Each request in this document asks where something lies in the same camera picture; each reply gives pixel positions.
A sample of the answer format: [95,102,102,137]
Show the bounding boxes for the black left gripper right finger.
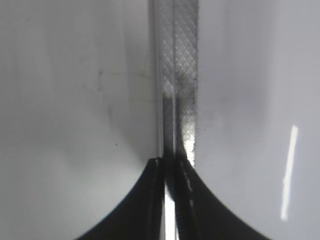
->
[173,157,267,240]

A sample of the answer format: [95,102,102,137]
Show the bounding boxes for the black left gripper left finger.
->
[79,157,165,240]

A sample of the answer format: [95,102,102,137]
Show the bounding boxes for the white board with grey frame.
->
[0,0,320,240]

